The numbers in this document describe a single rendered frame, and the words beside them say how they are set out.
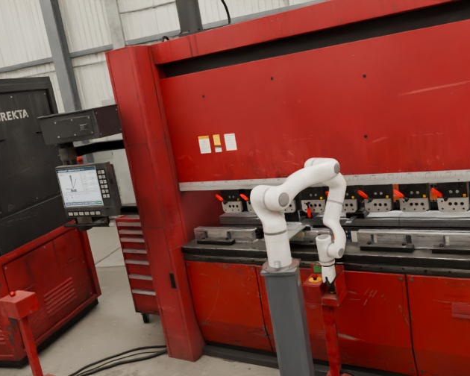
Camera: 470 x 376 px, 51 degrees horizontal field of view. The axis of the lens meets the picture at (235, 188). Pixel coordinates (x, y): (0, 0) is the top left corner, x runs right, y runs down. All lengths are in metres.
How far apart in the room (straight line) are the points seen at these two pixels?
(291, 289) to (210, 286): 1.15
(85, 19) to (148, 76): 5.29
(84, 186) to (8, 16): 6.46
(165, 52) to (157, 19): 4.64
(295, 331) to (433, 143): 1.21
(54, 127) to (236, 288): 1.64
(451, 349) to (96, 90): 6.92
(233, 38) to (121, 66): 0.79
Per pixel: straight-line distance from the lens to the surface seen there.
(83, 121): 3.34
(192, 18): 3.47
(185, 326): 3.78
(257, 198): 2.48
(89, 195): 3.42
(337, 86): 2.90
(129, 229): 4.31
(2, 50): 9.72
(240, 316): 3.57
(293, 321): 2.63
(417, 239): 2.99
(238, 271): 3.41
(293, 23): 2.98
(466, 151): 2.80
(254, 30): 3.09
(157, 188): 3.45
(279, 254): 2.52
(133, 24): 8.26
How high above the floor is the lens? 1.94
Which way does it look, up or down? 12 degrees down
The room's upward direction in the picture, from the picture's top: 10 degrees counter-clockwise
